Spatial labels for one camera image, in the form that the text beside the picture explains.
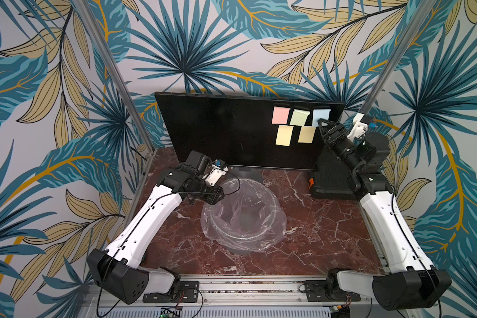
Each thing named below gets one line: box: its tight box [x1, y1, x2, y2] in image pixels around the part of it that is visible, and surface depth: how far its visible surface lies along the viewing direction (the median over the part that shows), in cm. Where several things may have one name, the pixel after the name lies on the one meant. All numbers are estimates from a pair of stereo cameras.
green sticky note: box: [289, 108, 311, 127], surface depth 67 cm
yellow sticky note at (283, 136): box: [274, 124, 295, 148], surface depth 72 cm
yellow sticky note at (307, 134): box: [298, 125, 317, 144], surface depth 73 cm
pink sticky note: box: [270, 106, 291, 125], surface depth 66 cm
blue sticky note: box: [312, 109, 332, 128], surface depth 65 cm
